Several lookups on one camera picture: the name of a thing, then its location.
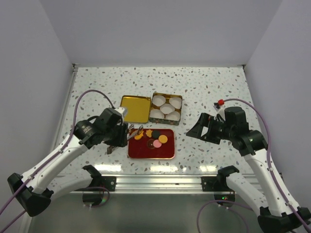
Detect white paper cup bottom right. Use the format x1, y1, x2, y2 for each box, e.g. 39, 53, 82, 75
165, 111, 180, 121

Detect pink sandwich cookie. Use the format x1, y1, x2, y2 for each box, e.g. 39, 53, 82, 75
153, 140, 162, 148

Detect white paper cup bottom left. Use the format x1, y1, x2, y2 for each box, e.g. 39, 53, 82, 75
150, 109, 164, 119

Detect steel serving tongs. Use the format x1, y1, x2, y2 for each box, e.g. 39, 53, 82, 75
107, 124, 143, 155

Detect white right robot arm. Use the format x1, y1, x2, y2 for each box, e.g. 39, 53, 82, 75
186, 104, 311, 233

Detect tan round biscuit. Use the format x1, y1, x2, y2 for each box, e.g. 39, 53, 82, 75
158, 135, 168, 144

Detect black sandwich cookie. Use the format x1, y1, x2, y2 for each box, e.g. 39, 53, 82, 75
152, 130, 160, 140

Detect orange leaf cookie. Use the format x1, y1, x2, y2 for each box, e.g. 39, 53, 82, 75
145, 130, 153, 138

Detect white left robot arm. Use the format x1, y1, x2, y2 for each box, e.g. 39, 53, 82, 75
7, 107, 128, 216

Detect white paper cup top right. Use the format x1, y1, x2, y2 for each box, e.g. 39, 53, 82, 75
169, 97, 182, 109

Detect green tin lid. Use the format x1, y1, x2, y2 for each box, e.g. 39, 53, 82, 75
120, 95, 151, 123

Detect orange fish cookie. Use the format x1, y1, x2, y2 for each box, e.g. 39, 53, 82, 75
134, 131, 144, 140

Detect red lacquer tray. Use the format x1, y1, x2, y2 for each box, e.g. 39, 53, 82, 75
128, 129, 175, 160

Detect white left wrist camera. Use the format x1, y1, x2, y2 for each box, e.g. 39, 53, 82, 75
114, 106, 128, 120

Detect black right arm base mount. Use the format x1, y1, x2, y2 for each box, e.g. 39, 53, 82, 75
201, 166, 240, 192

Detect white paper cup centre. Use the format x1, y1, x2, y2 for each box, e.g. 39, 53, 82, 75
160, 103, 175, 115

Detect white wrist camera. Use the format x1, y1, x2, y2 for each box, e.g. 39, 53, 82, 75
114, 106, 128, 120
214, 99, 225, 118

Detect green cookie tin box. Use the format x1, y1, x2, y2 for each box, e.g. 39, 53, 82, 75
149, 92, 183, 126

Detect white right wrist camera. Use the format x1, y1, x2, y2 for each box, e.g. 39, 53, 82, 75
214, 99, 225, 118

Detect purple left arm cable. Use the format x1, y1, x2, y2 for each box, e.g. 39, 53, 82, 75
0, 89, 116, 233

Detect white paper cup top left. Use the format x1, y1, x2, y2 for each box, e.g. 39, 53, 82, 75
152, 95, 166, 107

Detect aluminium frame rail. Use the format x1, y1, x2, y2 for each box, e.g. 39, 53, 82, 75
58, 174, 263, 194

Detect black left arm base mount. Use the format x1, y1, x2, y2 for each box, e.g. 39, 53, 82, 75
83, 165, 117, 192

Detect white paper cup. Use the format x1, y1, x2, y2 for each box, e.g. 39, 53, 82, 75
150, 109, 164, 119
169, 97, 182, 109
160, 103, 175, 115
165, 111, 180, 121
152, 95, 166, 107

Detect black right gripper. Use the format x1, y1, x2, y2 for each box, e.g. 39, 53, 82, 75
186, 112, 235, 145

